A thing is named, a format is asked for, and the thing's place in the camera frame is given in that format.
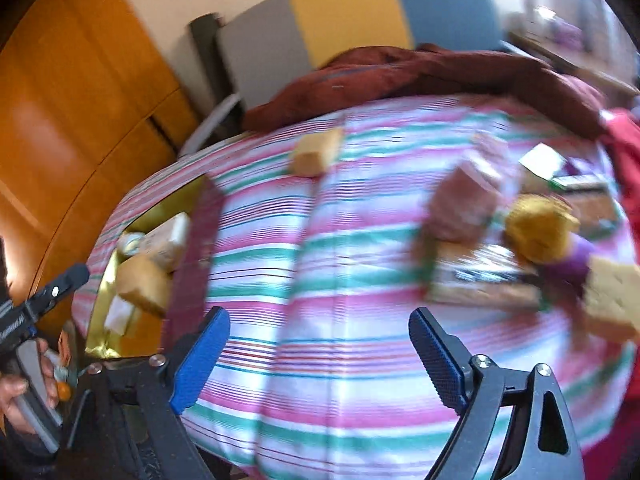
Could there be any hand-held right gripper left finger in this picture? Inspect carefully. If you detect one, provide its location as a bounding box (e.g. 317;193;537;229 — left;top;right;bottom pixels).
62;306;232;480

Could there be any pink towel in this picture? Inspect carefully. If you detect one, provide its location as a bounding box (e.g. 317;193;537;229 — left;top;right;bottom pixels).
424;152;507;247

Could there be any grey yellow blue chair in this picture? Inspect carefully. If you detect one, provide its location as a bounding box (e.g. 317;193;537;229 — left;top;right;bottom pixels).
215;0;507;111

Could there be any thick yellow sponge block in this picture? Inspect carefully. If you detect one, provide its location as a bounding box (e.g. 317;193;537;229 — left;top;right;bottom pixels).
116;254;174;317

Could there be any small yellow sponge cube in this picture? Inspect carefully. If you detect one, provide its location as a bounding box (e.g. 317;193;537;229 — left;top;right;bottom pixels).
291;127;345;177

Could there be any wooden wardrobe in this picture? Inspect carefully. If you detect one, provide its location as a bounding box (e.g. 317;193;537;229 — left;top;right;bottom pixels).
0;0;201;333

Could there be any thin yellow sponge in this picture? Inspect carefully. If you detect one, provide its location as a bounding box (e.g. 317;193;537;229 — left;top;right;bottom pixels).
504;194;581;264

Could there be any red cloth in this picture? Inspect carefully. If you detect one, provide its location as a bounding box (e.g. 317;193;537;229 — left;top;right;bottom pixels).
599;107;640;243

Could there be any gold tin tray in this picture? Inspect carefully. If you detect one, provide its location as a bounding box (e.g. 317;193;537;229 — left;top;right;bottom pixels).
84;175;226;361

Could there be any person's left hand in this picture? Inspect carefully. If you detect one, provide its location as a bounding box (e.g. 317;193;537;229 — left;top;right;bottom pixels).
0;337;61;436

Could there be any small printed box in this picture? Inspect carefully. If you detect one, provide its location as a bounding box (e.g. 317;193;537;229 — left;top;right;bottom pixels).
550;174;609;197
519;142;569;182

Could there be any maroon padded jacket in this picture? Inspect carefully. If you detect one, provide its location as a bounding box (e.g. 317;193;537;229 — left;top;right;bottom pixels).
243;44;608;139

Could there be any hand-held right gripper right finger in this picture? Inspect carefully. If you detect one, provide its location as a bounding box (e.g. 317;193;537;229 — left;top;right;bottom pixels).
408;306;586;480

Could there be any person's left forearm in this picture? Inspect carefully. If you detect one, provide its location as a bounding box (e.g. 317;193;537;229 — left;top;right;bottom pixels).
0;425;66;480

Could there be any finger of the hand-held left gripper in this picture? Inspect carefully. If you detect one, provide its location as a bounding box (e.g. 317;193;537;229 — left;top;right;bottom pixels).
27;263;91;317

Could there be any white printed box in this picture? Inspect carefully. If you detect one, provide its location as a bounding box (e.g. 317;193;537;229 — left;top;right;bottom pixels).
144;211;192;272

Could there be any clear-wrapped packet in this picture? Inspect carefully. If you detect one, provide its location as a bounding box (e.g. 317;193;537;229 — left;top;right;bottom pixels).
427;241;552;309

